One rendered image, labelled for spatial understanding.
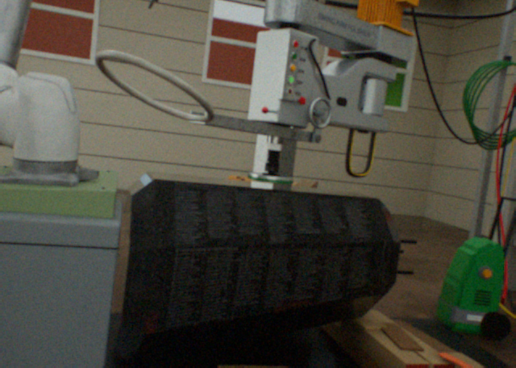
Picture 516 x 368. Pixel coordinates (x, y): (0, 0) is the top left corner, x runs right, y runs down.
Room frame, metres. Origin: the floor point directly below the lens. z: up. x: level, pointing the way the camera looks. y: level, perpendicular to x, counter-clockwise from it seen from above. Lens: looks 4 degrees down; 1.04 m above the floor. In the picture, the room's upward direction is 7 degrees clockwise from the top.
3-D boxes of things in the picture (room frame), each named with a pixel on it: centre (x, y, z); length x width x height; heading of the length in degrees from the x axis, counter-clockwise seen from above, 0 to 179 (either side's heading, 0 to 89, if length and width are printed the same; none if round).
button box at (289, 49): (2.26, -0.09, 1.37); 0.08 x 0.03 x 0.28; 132
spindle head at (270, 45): (2.45, -0.12, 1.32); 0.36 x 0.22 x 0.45; 132
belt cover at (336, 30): (2.63, -0.32, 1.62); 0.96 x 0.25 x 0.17; 132
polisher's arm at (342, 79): (2.64, -0.36, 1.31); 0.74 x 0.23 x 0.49; 132
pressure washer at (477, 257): (3.25, -1.47, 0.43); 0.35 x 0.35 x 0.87; 2
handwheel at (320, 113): (2.38, -0.23, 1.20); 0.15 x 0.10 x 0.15; 132
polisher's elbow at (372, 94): (2.83, -0.55, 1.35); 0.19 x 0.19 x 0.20
